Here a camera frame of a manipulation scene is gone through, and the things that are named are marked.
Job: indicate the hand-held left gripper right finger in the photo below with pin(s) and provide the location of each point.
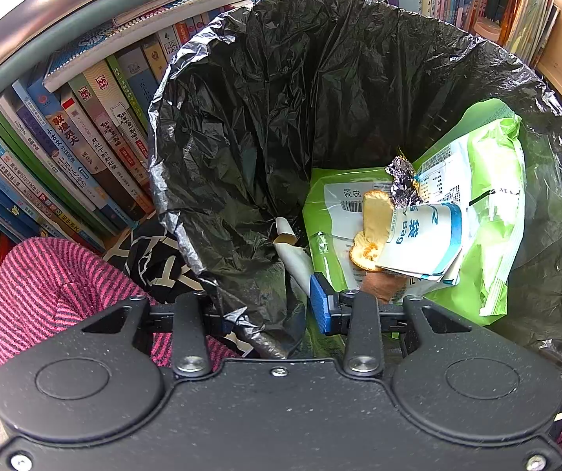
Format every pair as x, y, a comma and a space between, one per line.
321, 304

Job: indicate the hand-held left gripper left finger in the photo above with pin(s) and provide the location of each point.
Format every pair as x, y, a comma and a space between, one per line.
188, 324

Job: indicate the large orange peel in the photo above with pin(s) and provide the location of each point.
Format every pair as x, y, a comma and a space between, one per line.
376, 213

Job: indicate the black bin bag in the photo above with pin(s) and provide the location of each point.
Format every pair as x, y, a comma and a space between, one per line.
261, 108

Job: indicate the black patterned blanket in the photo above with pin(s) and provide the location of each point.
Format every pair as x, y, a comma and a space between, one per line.
163, 265

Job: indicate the brown crumpled wrapper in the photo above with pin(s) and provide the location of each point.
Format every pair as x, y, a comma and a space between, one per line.
384, 287

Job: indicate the small orange peel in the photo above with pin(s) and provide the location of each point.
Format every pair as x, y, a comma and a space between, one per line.
364, 255

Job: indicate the pink striped clothing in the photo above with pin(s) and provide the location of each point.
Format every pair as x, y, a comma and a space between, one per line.
50, 284

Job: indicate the silver foil wrapper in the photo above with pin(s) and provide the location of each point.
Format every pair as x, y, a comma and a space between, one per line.
403, 181

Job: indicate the green plastic bag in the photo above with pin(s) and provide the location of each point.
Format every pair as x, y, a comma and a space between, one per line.
487, 196

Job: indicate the row of slanted textbooks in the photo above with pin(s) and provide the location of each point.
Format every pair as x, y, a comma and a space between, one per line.
65, 157

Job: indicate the stack of notebooks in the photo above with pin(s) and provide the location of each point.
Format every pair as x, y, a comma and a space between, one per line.
65, 24

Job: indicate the row of tall picture books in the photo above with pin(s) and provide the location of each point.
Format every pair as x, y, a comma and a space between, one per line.
521, 5

